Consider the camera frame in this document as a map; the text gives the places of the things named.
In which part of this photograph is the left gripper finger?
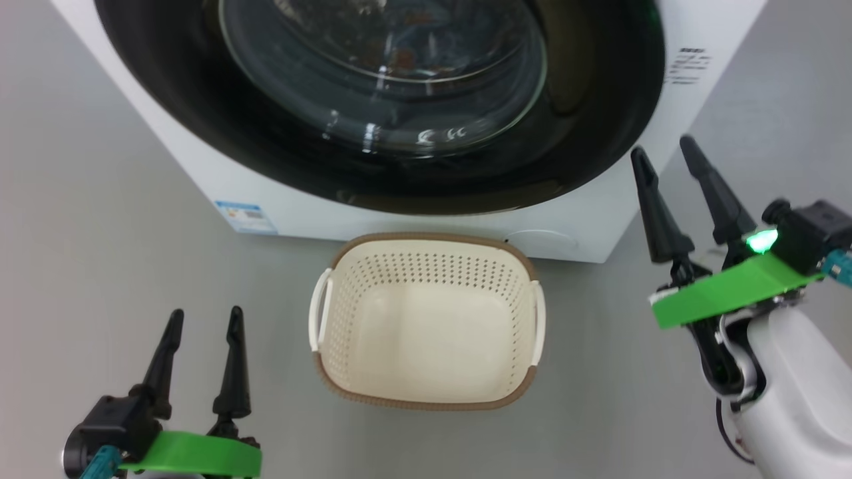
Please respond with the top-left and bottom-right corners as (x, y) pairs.
(213, 306), (252, 420)
(130, 309), (185, 420)

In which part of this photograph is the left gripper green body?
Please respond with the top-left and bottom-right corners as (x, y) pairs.
(118, 418), (262, 479)

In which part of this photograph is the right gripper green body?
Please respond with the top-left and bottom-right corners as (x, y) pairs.
(651, 228), (826, 330)

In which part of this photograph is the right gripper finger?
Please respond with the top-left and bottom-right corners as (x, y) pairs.
(679, 134), (758, 245)
(630, 146), (696, 263)

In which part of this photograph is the dark round glass washer door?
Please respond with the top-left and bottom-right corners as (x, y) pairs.
(93, 0), (666, 216)

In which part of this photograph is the white front-load washing machine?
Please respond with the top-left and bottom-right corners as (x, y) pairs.
(50, 0), (769, 263)

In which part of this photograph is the cream perforated laundry basket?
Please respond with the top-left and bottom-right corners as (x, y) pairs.
(308, 233), (548, 411)

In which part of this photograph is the round white filter cover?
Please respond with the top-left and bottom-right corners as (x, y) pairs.
(506, 230), (578, 257)

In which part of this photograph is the black text notice sticker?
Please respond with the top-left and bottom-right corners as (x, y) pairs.
(666, 47), (712, 86)

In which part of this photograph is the blue energy label sticker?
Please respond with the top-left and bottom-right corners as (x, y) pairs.
(214, 201), (278, 235)

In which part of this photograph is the teal left camera connector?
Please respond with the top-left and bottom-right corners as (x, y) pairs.
(80, 447), (122, 479)

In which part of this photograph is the teal camera connector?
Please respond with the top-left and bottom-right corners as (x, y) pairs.
(822, 249), (852, 288)
(80, 447), (122, 479)

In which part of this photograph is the teal right camera connector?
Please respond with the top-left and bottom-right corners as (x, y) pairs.
(822, 249), (852, 288)

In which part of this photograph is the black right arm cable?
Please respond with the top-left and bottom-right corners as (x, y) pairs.
(716, 398), (756, 464)

